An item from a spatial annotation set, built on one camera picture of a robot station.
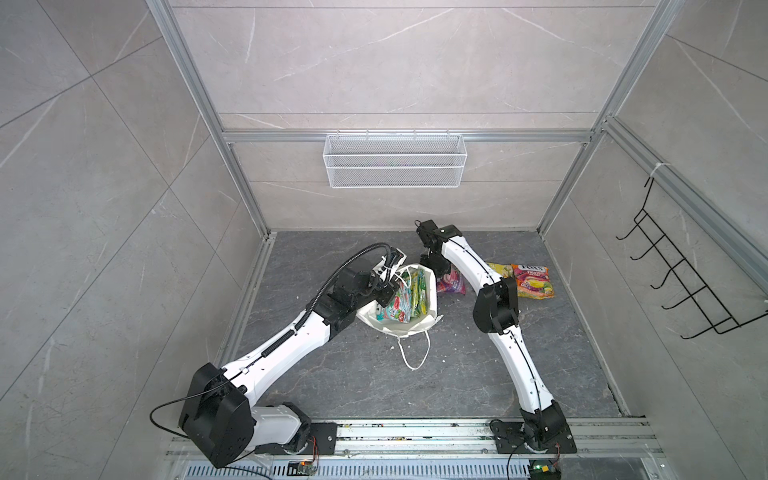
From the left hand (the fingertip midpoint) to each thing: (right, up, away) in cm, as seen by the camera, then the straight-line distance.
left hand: (395, 265), depth 78 cm
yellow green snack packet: (+39, -3, +25) cm, 46 cm away
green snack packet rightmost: (+8, -8, +9) cm, 14 cm away
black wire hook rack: (+65, -10, -19) cm, 68 cm away
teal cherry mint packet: (+1, -14, +12) cm, 19 cm away
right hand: (+13, -3, +27) cm, 30 cm away
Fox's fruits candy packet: (+48, -7, +23) cm, 54 cm away
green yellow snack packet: (+6, -9, +10) cm, 15 cm away
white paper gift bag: (+5, -18, -4) cm, 19 cm away
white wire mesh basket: (0, +35, +23) cm, 42 cm away
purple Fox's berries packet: (+20, -7, +23) cm, 31 cm away
